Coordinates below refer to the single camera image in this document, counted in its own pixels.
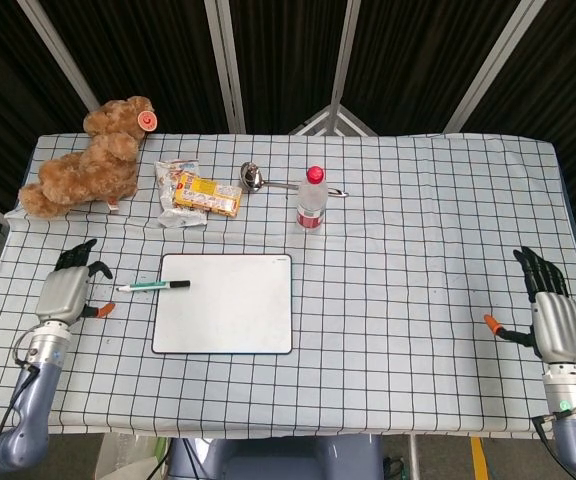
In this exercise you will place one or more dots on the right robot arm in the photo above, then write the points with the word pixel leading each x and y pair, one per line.
pixel 573 410

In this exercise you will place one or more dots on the brown teddy bear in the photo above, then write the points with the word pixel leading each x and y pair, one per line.
pixel 88 160

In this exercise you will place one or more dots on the white folding screen frame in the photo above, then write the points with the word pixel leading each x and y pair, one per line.
pixel 228 65

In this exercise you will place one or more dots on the steel ladle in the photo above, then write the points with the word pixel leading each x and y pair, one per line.
pixel 255 177

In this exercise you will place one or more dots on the checked tablecloth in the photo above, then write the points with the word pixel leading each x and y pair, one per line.
pixel 368 300

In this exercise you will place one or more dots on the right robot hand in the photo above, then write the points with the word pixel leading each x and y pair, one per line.
pixel 558 320

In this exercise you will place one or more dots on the clear water bottle red cap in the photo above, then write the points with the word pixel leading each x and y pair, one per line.
pixel 312 200

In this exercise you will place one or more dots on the white drawing board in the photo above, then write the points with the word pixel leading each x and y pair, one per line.
pixel 225 303

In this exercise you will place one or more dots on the green marker pen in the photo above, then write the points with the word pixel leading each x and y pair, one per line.
pixel 153 286

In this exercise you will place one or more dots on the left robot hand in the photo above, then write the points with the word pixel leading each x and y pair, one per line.
pixel 63 292

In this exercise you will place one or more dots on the yellow snack package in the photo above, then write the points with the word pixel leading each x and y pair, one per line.
pixel 173 175

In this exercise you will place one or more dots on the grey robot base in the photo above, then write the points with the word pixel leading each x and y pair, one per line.
pixel 273 457

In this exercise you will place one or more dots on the yellow biscuit pack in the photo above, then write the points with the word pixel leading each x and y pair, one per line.
pixel 208 194

